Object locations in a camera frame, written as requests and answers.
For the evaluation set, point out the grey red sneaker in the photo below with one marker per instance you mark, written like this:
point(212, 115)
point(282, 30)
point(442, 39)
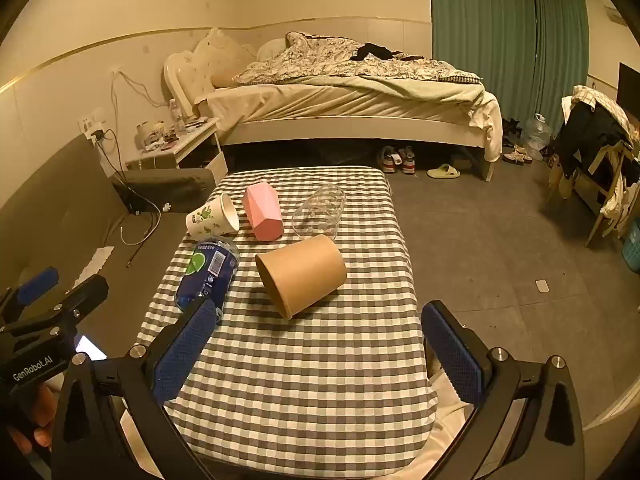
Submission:
point(408, 160)
point(387, 160)

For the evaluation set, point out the person's left hand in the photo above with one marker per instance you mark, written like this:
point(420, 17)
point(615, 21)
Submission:
point(37, 412)

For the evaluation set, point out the wall power socket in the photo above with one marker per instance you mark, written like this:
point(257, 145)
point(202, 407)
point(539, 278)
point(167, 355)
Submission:
point(92, 127)

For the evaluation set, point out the cream pillow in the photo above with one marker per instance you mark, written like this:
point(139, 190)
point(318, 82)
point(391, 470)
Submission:
point(220, 60)

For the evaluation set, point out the pink faceted cup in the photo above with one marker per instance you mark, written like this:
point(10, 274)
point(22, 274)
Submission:
point(262, 210)

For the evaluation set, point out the pair of beige shoes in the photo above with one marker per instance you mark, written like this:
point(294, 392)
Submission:
point(517, 154)

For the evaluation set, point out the black garment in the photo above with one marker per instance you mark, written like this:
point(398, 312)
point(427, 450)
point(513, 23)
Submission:
point(375, 51)

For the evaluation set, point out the clear plastic bottle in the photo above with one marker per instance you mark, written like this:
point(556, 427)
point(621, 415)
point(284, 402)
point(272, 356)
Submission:
point(175, 117)

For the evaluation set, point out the pile of clothes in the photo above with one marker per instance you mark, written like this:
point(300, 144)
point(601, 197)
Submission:
point(592, 130)

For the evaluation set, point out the small white floor paper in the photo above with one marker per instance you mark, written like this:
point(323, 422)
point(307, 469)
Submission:
point(543, 286)

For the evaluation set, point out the white cloth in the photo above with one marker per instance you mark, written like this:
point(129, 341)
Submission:
point(450, 435)

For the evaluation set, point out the white nightstand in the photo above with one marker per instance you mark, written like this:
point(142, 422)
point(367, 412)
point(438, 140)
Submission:
point(192, 147)

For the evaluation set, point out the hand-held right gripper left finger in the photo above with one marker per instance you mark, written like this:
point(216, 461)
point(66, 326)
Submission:
point(182, 355)

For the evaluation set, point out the white air conditioner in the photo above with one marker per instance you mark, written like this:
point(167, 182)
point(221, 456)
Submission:
point(615, 15)

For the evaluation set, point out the wooden chair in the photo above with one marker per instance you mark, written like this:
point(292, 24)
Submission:
point(607, 195)

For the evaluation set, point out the large clear water jug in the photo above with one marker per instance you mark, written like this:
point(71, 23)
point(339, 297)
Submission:
point(536, 135)

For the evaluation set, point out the brown paper cup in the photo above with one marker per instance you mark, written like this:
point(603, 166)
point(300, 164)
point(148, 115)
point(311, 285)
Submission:
point(305, 275)

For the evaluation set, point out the pale green blanket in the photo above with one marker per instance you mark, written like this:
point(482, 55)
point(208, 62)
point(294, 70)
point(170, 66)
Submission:
point(400, 87)

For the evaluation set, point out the clear plastic cup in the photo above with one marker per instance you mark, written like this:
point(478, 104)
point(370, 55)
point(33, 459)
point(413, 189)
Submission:
point(320, 210)

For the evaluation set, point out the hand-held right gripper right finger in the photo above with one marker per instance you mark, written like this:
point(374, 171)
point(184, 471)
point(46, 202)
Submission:
point(452, 347)

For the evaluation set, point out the green curtain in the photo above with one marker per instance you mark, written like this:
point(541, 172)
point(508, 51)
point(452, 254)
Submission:
point(480, 35)

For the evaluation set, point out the bed with white frame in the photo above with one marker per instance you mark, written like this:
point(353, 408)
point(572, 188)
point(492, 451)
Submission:
point(350, 120)

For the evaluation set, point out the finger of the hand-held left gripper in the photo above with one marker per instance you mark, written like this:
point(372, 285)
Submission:
point(85, 294)
point(37, 284)

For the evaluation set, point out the grey checkered tablecloth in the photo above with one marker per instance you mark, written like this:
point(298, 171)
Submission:
point(300, 370)

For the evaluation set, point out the light green slipper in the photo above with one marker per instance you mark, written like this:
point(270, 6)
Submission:
point(444, 172)

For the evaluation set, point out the white paper cup green print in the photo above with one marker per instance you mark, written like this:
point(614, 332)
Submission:
point(210, 217)

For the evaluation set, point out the white paper sheet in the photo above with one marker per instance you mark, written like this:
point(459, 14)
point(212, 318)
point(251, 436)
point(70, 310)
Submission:
point(95, 262)

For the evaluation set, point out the patterned quilt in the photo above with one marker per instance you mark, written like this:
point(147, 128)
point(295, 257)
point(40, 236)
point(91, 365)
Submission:
point(330, 57)

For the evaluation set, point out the black television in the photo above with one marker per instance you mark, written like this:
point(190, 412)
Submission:
point(630, 87)

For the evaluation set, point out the blue labelled plastic bottle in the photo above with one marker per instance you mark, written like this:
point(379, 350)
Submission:
point(210, 270)

